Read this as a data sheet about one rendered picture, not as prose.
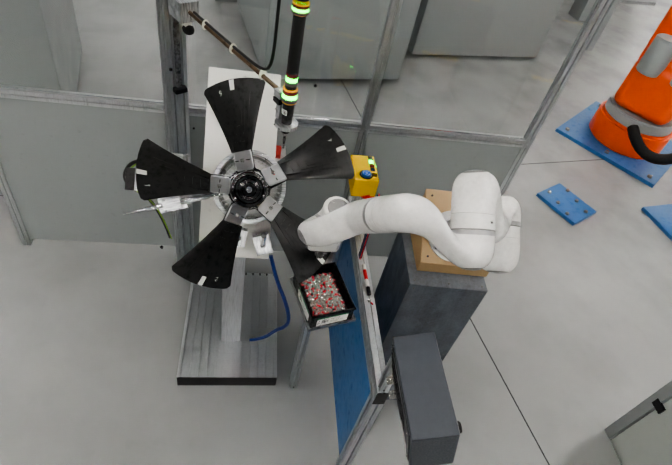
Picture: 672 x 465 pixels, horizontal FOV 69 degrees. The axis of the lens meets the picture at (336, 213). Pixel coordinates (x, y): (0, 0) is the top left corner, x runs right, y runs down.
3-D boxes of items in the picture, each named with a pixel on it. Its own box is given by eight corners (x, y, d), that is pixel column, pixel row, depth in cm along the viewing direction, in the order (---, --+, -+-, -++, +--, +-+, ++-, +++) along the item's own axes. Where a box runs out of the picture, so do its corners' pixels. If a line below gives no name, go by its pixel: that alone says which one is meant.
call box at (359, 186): (346, 173, 210) (350, 153, 203) (368, 175, 212) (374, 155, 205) (349, 198, 199) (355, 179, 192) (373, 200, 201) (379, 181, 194)
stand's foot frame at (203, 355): (193, 279, 275) (192, 270, 269) (275, 282, 283) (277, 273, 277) (177, 385, 231) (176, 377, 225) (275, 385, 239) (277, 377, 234)
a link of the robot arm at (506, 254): (491, 217, 166) (529, 211, 142) (489, 272, 164) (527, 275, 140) (457, 214, 164) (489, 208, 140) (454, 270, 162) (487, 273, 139)
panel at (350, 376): (326, 300, 265) (349, 215, 220) (327, 300, 265) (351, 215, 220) (339, 462, 208) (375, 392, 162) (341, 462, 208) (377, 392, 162)
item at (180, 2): (166, 13, 172) (165, -12, 166) (185, 10, 176) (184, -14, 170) (180, 26, 167) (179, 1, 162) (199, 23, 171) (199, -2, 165)
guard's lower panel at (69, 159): (23, 234, 270) (-34, 89, 208) (464, 256, 317) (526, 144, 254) (21, 238, 268) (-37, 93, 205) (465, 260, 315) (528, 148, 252)
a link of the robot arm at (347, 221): (350, 253, 116) (302, 251, 143) (401, 223, 122) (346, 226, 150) (335, 219, 114) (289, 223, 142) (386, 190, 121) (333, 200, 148)
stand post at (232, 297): (221, 341, 251) (224, 216, 188) (239, 341, 253) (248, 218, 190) (220, 349, 248) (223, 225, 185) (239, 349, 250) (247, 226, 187)
